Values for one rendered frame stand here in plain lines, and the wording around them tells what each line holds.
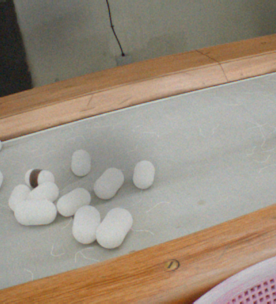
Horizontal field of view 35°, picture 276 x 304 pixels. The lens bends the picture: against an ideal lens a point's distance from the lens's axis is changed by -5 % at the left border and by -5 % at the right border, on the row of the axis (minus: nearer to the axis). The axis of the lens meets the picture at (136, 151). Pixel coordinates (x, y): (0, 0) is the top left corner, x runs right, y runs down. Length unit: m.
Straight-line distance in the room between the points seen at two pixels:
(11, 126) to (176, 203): 0.27
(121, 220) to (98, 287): 0.08
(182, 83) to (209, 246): 0.35
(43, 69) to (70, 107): 1.93
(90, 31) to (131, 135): 2.03
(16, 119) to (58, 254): 0.27
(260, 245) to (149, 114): 0.31
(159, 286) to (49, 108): 0.36
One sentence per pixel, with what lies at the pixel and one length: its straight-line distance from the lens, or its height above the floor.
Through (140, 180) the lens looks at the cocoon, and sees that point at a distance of 0.40.
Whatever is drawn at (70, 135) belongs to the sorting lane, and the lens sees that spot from 0.55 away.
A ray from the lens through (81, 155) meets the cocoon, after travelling 0.45.
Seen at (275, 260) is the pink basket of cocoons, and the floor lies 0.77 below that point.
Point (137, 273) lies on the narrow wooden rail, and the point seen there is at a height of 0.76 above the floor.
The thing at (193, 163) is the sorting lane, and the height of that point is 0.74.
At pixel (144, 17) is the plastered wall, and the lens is 2.60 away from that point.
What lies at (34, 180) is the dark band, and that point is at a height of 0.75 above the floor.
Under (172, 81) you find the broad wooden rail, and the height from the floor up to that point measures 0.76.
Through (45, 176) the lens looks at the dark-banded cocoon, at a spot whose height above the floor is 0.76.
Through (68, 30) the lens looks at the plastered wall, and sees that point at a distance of 2.49.
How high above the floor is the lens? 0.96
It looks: 27 degrees down
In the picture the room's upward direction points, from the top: 10 degrees counter-clockwise
